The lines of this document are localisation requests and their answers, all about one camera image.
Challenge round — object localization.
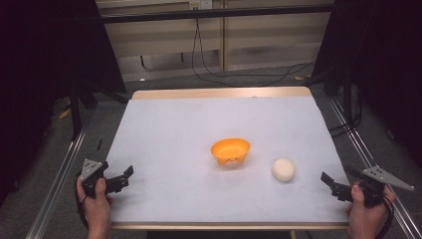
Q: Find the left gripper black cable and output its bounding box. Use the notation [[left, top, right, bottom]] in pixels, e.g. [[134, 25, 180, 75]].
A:
[[74, 175, 91, 231]]

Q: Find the beige wooden cabinet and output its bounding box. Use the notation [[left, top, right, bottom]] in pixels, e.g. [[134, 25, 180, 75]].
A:
[[95, 0, 333, 83]]

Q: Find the white round bun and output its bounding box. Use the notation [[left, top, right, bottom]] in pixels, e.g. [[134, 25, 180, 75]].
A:
[[271, 157, 296, 183]]

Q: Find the black horizontal frame bar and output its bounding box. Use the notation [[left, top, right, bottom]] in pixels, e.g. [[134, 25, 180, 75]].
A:
[[99, 3, 336, 25]]

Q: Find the black curtain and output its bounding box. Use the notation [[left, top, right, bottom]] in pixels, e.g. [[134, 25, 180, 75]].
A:
[[311, 0, 422, 168], [0, 0, 127, 207]]

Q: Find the person's right hand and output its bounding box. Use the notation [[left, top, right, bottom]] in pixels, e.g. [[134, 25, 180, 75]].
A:
[[344, 183, 397, 234]]

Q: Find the white table mat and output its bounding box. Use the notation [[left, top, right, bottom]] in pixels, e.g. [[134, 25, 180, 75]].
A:
[[105, 95, 350, 224]]

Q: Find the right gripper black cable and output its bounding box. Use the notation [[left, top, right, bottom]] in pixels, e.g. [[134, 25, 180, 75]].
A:
[[373, 194, 397, 239]]

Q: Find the black floor cable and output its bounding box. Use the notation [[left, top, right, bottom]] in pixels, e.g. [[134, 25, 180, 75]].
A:
[[196, 18, 317, 78], [190, 17, 317, 89]]

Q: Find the black stand leg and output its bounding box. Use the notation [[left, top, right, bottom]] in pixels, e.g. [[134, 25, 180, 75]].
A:
[[342, 64, 353, 127], [69, 79, 83, 141]]

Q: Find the white wall outlet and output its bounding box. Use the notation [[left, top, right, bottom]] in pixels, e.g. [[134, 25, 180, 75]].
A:
[[188, 0, 214, 11]]

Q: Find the person's left hand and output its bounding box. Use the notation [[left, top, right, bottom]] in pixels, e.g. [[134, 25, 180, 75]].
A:
[[76, 176, 113, 231]]

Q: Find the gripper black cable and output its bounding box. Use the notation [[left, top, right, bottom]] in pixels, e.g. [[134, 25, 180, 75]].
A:
[[373, 194, 397, 239], [74, 175, 91, 231]]

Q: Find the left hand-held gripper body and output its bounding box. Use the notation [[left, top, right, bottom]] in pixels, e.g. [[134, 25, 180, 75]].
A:
[[80, 158, 109, 199]]

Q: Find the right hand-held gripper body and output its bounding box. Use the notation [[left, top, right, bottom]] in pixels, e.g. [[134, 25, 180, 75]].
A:
[[344, 164, 416, 209]]

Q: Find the orange plastic bowl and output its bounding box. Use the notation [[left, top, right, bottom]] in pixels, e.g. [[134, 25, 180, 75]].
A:
[[210, 136, 252, 167]]

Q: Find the metal floor rail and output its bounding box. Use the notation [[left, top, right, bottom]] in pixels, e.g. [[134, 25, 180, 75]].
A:
[[25, 124, 90, 239], [327, 97, 422, 239]]

